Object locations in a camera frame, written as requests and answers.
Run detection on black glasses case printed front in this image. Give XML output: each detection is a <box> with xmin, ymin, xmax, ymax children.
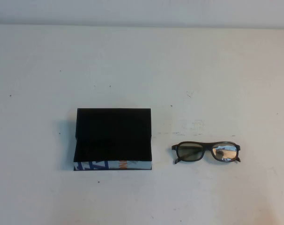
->
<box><xmin>73</xmin><ymin>108</ymin><xmax>154</xmax><ymax>172</ymax></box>

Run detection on dark frame glasses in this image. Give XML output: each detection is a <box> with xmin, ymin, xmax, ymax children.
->
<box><xmin>171</xmin><ymin>140</ymin><xmax>241</xmax><ymax>165</ymax></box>

